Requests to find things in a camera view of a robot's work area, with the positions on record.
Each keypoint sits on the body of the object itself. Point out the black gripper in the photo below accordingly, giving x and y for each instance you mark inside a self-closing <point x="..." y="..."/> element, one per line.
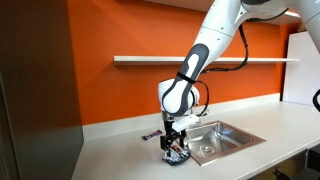
<point x="168" y="135"/>

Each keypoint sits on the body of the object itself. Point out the dark grey cabinet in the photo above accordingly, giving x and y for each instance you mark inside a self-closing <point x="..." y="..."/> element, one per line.
<point x="40" y="100"/>

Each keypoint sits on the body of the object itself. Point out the thick white wall shelf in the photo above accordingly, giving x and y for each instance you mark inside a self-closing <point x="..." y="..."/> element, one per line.
<point x="186" y="4"/>

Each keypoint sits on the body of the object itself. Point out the brown cardboard box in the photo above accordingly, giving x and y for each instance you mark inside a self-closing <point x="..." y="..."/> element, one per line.
<point x="301" y="27"/>

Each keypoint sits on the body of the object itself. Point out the long thin white wall shelf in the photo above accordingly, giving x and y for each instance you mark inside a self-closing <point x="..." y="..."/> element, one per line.
<point x="150" y="60"/>

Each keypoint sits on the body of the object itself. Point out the white board panel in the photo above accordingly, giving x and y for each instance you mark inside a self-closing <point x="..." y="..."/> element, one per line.
<point x="300" y="76"/>

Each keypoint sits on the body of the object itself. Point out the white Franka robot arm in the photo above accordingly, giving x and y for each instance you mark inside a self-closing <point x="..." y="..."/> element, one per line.
<point x="213" y="36"/>

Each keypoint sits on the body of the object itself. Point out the black chair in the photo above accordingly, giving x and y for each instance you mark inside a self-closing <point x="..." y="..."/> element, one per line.
<point x="300" y="174"/>

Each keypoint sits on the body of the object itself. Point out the purple candy bar packet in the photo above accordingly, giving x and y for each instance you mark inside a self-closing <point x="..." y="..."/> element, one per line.
<point x="152" y="134"/>

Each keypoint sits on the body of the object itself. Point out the stainless steel sink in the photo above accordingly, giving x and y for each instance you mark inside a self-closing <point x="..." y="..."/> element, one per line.
<point x="226" y="136"/>

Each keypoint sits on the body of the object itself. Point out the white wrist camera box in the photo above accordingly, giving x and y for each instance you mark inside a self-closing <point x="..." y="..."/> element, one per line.
<point x="186" y="121"/>

